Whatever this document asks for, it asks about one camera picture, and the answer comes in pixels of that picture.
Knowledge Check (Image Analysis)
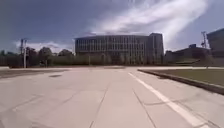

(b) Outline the grey stone kerb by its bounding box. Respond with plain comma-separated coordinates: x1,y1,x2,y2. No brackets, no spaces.
137,68,224,96

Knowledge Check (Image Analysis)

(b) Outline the dark tall building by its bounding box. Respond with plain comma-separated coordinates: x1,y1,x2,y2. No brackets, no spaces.
206,28,224,66

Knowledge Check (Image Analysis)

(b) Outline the pale pole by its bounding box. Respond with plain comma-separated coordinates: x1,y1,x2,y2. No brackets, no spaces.
20,38,29,69

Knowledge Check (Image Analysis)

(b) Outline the lattice mast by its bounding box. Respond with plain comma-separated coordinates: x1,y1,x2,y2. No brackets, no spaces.
200,31,208,50

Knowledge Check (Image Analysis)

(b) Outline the grey concrete slab pavement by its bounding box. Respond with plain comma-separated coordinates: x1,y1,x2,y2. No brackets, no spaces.
0,66,224,128

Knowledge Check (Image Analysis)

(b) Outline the large grey glass-fronted building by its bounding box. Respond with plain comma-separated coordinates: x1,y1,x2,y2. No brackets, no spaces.
74,32,165,66

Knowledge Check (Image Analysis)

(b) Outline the white painted line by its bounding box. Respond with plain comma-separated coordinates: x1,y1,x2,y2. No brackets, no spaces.
127,71,212,128

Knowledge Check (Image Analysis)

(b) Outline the row of trees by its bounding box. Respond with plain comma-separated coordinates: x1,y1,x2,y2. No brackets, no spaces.
0,46,76,69

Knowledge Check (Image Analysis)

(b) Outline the green grass lawn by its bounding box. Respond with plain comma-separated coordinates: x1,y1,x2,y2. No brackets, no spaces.
146,68,224,87

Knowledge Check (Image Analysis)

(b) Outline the low dark building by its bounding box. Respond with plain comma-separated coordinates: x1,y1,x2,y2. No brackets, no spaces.
164,43,212,65

